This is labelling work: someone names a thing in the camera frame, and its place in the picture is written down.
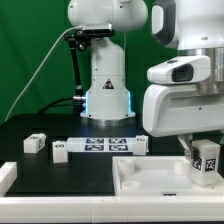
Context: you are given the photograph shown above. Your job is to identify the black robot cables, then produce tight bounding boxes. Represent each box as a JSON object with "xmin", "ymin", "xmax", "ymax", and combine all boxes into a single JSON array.
[{"xmin": 37, "ymin": 97, "xmax": 83, "ymax": 115}]

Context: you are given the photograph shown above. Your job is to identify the white U-shaped fence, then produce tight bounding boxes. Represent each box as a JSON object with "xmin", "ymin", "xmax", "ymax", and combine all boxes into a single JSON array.
[{"xmin": 0, "ymin": 162, "xmax": 224, "ymax": 224}]

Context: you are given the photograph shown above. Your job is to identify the white square tabletop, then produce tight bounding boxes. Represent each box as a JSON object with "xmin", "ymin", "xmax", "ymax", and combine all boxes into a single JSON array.
[{"xmin": 112, "ymin": 156, "xmax": 224, "ymax": 197}]

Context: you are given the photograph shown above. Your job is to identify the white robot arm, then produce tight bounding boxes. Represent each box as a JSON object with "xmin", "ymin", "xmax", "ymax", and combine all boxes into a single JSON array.
[{"xmin": 68, "ymin": 0, "xmax": 224, "ymax": 159}]

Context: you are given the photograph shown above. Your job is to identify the white base with AprilTags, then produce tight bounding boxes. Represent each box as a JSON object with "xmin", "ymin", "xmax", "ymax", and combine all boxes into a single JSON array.
[{"xmin": 66, "ymin": 137, "xmax": 134, "ymax": 152}]

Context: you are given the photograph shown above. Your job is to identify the white camera cable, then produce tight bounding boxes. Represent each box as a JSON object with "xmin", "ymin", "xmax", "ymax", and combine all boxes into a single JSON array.
[{"xmin": 4, "ymin": 25, "xmax": 84, "ymax": 123}]

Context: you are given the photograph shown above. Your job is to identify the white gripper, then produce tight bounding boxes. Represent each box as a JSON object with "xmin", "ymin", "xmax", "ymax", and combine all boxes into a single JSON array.
[{"xmin": 142, "ymin": 84, "xmax": 224, "ymax": 160}]

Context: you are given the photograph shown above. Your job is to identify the black camera on mount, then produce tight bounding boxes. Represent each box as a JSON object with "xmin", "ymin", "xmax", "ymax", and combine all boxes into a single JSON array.
[{"xmin": 82, "ymin": 23, "xmax": 112, "ymax": 36}]

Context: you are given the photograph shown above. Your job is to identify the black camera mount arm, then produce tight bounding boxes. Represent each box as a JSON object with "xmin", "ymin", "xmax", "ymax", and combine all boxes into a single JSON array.
[{"xmin": 64, "ymin": 33, "xmax": 85, "ymax": 116}]

